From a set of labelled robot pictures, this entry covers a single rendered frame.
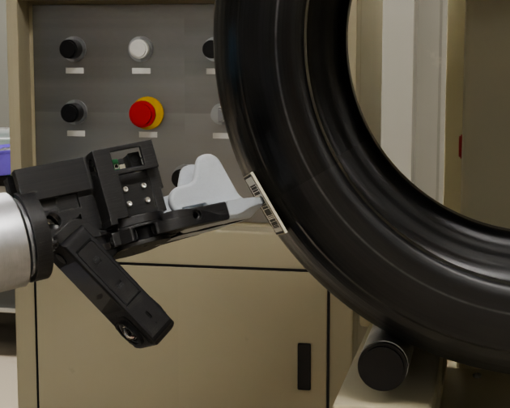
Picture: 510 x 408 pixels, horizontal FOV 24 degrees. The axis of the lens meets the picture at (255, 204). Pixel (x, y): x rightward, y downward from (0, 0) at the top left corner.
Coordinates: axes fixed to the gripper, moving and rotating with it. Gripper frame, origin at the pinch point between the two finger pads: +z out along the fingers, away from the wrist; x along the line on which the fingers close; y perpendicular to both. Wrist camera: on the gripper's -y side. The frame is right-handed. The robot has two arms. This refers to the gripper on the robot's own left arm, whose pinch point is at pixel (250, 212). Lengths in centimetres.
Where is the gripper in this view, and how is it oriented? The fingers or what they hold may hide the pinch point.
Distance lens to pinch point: 100.9
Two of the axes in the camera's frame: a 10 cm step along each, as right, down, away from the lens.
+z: 8.6, -2.0, 4.6
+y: -2.8, -9.5, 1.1
